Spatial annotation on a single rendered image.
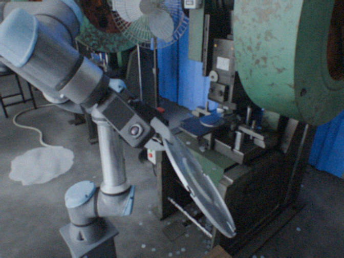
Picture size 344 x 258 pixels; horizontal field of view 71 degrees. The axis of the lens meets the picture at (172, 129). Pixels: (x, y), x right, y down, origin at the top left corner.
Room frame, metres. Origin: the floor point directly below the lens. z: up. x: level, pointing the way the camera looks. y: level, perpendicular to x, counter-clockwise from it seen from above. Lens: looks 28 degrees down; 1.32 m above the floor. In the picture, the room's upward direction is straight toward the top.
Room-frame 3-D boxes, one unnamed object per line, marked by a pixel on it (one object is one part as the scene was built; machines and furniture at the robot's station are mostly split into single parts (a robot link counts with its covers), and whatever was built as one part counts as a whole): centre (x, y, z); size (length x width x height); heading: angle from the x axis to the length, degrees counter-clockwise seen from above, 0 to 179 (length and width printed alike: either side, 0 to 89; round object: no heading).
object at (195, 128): (1.09, -0.17, 0.72); 0.25 x 0.14 x 0.14; 128
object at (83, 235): (0.72, 0.36, 0.50); 0.15 x 0.15 x 0.10
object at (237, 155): (1.19, -0.30, 0.68); 0.45 x 0.30 x 0.06; 38
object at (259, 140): (1.06, -0.41, 0.76); 0.17 x 0.06 x 0.10; 38
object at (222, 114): (1.19, -0.30, 0.76); 0.15 x 0.09 x 0.05; 38
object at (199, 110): (1.33, -0.20, 0.76); 0.17 x 0.06 x 0.10; 38
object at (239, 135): (0.98, -0.31, 0.75); 0.03 x 0.03 x 0.10; 38
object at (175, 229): (1.11, -0.20, 0.14); 0.59 x 0.10 x 0.05; 128
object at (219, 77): (1.17, -0.27, 1.04); 0.17 x 0.15 x 0.30; 128
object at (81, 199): (0.72, 0.35, 0.62); 0.13 x 0.12 x 0.14; 93
